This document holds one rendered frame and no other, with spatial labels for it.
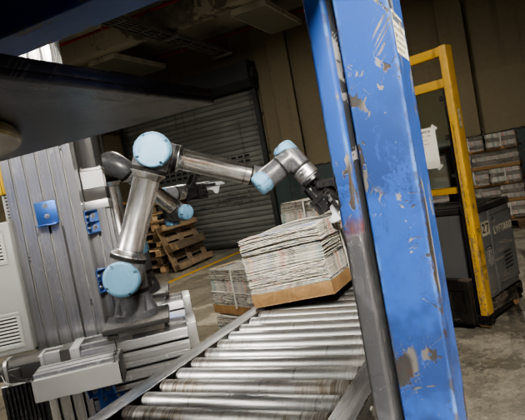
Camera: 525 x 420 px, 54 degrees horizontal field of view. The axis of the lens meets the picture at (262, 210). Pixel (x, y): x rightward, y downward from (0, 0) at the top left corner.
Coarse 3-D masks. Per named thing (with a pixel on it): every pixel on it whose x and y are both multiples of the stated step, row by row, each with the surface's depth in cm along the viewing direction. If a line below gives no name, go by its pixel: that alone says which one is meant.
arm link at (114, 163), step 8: (104, 152) 229; (112, 152) 228; (104, 160) 225; (112, 160) 225; (120, 160) 226; (128, 160) 229; (104, 168) 226; (112, 168) 225; (120, 168) 225; (128, 168) 226; (112, 176) 227; (120, 176) 226; (128, 176) 226; (160, 192) 235; (168, 192) 240; (160, 200) 236; (168, 200) 237; (176, 200) 240; (168, 208) 239; (176, 208) 239; (184, 208) 240; (176, 216) 242; (184, 216) 239
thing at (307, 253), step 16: (304, 224) 161; (320, 224) 158; (256, 240) 165; (272, 240) 162; (288, 240) 160; (304, 240) 157; (320, 240) 156; (336, 240) 168; (256, 256) 166; (272, 256) 163; (288, 256) 162; (304, 256) 159; (320, 256) 156; (336, 256) 165; (256, 272) 167; (272, 272) 164; (288, 272) 162; (304, 272) 160; (320, 272) 157; (336, 272) 161; (256, 288) 168; (272, 288) 165
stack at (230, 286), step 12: (228, 264) 258; (240, 264) 252; (216, 276) 253; (228, 276) 245; (240, 276) 238; (216, 288) 256; (228, 288) 247; (240, 288) 240; (216, 300) 255; (228, 300) 248; (240, 300) 241
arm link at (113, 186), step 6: (108, 180) 233; (114, 180) 234; (108, 186) 234; (114, 186) 236; (114, 192) 236; (120, 192) 239; (114, 198) 235; (120, 198) 238; (114, 204) 235; (120, 204) 237; (114, 210) 235; (120, 210) 237; (120, 216) 236; (120, 222) 236; (120, 228) 236
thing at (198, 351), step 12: (252, 312) 164; (228, 324) 156; (240, 324) 153; (216, 336) 146; (192, 348) 138; (204, 348) 136; (180, 360) 130; (156, 372) 124; (168, 372) 122; (144, 384) 117; (156, 384) 116; (132, 396) 111; (108, 408) 107; (120, 408) 106
